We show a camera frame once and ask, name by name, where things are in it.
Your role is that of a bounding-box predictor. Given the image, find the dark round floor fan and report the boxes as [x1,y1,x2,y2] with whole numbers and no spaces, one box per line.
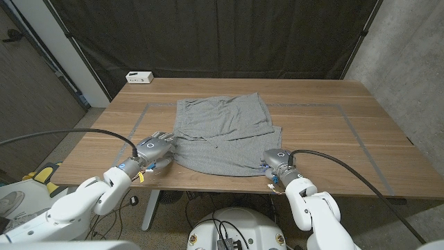
[158,190,184,205]

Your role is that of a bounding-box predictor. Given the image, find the grey sneaker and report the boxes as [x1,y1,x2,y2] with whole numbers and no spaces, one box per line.
[0,190,26,217]
[2,207,51,231]

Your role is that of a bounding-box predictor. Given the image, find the white low platform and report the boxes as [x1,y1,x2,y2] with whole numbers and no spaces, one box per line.
[0,179,70,224]

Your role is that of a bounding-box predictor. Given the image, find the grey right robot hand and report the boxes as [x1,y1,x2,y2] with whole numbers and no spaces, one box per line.
[259,148,296,180]

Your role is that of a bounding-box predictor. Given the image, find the white table leg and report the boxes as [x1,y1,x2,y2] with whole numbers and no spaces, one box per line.
[141,189,162,232]

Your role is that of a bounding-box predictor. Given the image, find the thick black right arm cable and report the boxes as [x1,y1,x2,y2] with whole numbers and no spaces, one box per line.
[287,149,427,245]

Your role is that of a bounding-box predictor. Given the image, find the black door handle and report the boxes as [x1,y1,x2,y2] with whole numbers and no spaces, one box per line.
[1,28,24,43]

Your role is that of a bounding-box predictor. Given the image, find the grey electronics box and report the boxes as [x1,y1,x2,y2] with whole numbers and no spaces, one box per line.
[216,237,244,250]

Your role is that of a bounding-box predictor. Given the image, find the grey table leg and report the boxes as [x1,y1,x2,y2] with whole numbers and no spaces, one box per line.
[316,196,341,242]

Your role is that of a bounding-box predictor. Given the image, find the grey fabric shorts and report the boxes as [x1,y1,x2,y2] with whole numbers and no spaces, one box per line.
[171,92,283,178]

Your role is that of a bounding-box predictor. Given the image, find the yellow and black floor object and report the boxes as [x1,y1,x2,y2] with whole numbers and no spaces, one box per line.
[22,161,69,198]

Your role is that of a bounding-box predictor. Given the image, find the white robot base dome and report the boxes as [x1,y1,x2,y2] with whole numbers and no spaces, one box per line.
[186,207,288,250]

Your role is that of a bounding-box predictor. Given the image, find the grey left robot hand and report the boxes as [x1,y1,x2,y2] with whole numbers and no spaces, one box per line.
[135,131,178,171]

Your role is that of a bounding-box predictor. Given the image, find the black floor plug cable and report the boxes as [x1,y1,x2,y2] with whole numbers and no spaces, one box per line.
[85,189,140,241]

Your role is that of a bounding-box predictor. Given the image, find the white power strip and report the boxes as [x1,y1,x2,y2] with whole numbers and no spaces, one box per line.
[125,71,155,85]

